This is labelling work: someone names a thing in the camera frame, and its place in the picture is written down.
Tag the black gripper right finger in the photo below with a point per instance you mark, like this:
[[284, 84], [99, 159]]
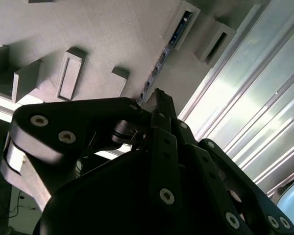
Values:
[[210, 171]]

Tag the black RAM stick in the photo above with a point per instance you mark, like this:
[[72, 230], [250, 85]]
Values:
[[180, 30]]

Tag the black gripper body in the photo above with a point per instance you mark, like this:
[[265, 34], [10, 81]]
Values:
[[107, 208]]

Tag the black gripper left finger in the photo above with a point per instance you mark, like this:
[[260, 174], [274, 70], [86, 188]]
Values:
[[63, 122]]

